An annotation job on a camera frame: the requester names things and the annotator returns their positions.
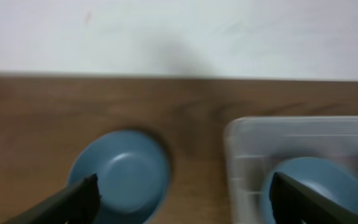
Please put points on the clear plastic storage container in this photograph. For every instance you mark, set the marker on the clear plastic storage container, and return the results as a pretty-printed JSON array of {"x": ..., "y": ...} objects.
[{"x": 256, "y": 145}]

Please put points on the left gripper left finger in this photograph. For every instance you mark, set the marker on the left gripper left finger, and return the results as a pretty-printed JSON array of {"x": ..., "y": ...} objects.
[{"x": 77, "y": 203}]

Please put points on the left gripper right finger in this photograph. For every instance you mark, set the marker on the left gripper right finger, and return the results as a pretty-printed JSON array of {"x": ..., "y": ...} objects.
[{"x": 294, "y": 203}]

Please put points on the dark blue bowl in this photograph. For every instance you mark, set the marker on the dark blue bowl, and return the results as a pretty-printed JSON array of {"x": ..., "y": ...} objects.
[
  {"x": 327, "y": 178},
  {"x": 133, "y": 172}
]

